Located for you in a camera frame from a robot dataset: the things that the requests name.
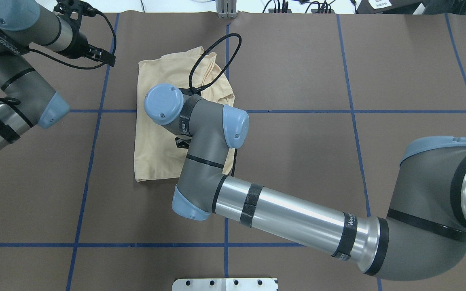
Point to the white central column base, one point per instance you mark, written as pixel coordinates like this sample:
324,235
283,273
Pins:
225,284

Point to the aluminium frame post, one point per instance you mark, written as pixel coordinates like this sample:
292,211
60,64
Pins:
226,9

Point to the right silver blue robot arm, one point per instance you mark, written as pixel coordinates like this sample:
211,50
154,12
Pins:
423,234

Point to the cream long-sleeve graphic shirt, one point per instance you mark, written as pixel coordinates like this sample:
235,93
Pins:
156,156

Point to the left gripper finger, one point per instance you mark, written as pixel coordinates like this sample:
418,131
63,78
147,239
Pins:
101,55

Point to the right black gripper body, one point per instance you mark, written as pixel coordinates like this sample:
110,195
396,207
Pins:
181,142

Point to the brown paper table cover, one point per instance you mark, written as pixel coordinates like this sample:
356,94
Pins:
334,100

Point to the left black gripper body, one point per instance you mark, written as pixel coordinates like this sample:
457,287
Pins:
79,42

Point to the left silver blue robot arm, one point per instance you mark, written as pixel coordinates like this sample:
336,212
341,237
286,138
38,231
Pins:
26,98

